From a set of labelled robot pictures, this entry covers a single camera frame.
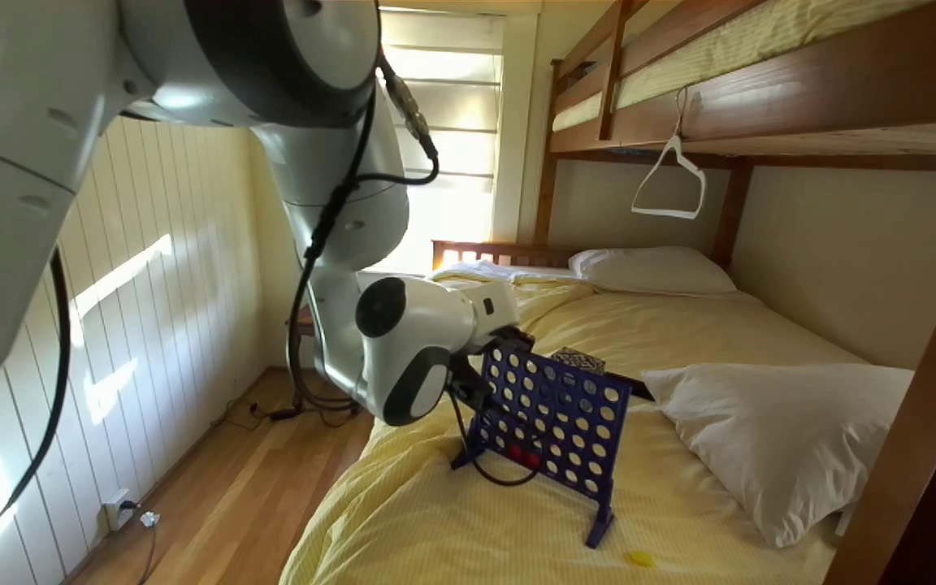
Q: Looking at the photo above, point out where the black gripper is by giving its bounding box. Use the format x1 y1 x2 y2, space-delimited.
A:
446 352 492 410

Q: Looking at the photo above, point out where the orange game chip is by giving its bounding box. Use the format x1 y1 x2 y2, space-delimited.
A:
504 446 544 472

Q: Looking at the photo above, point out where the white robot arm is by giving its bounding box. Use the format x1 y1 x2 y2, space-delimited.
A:
0 0 516 427

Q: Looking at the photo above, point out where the blue connect four gameboard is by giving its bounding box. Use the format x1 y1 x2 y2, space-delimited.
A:
453 344 642 550

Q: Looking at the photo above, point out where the yellow game chip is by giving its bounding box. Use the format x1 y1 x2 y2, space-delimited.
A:
629 550 654 569

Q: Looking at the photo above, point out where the white pillow near gameboard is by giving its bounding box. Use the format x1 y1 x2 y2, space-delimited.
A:
645 365 913 550

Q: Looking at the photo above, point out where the yellow striped bed sheet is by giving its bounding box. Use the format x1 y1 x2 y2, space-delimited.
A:
280 279 846 585

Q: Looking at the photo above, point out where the white plastic clothes hanger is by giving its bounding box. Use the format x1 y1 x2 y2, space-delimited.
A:
631 102 708 220

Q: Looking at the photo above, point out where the upper bunk mattress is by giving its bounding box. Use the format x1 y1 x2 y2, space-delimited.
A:
551 0 936 137

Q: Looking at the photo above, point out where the white pillow near wall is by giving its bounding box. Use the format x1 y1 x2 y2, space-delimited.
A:
569 246 735 295

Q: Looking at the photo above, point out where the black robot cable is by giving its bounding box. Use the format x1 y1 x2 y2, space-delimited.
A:
0 52 547 567

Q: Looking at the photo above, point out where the wooden bunk bed frame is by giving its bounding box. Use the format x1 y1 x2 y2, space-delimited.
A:
431 0 936 585

